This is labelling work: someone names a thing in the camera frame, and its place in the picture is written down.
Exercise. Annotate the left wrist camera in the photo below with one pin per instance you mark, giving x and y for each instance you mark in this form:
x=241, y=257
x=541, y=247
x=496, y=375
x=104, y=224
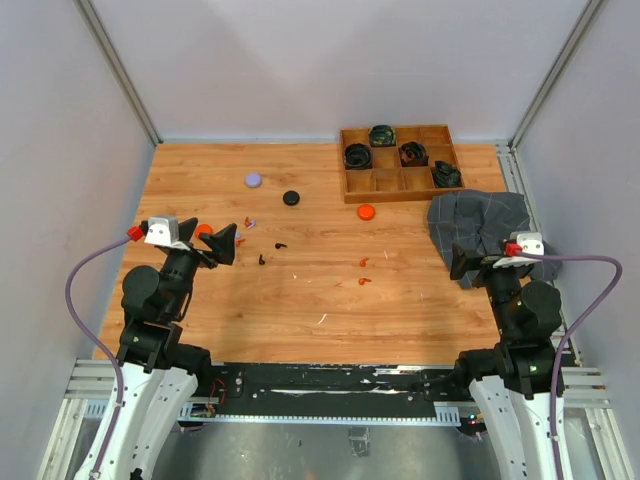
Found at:
x=162, y=231

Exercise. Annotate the grey checked cloth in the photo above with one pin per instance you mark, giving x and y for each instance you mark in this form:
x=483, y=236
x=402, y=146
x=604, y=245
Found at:
x=476, y=221

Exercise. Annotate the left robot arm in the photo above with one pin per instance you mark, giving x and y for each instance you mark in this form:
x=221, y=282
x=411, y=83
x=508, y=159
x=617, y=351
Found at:
x=155, y=374

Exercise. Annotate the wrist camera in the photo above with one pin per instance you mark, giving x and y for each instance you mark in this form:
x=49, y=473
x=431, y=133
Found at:
x=162, y=231
x=528, y=242

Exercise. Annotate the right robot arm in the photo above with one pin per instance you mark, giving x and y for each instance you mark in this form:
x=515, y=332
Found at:
x=517, y=384

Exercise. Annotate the lilac earbud case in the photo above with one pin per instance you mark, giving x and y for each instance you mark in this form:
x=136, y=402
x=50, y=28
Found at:
x=253, y=180

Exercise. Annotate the wooden compartment tray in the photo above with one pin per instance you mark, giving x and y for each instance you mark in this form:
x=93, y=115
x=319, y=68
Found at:
x=386, y=163

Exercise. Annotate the orange earbud case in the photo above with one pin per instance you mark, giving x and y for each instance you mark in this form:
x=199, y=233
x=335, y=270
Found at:
x=203, y=231
x=366, y=212

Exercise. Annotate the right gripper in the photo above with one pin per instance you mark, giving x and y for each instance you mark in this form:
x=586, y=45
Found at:
x=486, y=268

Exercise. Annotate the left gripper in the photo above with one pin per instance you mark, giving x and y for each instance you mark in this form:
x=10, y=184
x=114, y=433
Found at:
x=221, y=243

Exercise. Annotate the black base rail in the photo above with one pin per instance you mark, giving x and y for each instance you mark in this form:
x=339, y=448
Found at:
x=328, y=392

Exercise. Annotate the black earbud case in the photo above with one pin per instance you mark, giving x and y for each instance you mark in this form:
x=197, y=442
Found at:
x=291, y=198

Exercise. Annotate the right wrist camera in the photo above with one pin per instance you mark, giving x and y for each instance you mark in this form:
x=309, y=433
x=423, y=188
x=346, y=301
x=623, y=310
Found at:
x=528, y=242

